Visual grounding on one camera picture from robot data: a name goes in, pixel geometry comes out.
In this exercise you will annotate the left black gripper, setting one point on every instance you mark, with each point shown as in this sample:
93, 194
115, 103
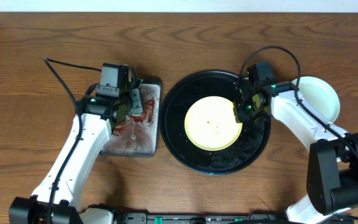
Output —
137, 97

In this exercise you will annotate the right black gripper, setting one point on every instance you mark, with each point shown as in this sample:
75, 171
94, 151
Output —
240, 116

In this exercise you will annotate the yellow plate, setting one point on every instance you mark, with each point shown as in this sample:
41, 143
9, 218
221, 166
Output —
210, 123

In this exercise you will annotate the light blue plate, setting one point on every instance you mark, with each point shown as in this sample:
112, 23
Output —
321, 96

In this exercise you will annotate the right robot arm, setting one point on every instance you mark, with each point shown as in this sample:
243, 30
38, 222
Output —
332, 178

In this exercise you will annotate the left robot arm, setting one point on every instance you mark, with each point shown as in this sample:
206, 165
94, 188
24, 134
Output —
57, 198

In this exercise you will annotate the round black tray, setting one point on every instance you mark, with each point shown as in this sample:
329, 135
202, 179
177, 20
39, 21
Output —
240, 154

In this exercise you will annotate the rectangular black soapy tray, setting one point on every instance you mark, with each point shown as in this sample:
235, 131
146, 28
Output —
137, 136

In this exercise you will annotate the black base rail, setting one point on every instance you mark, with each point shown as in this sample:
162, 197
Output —
197, 218

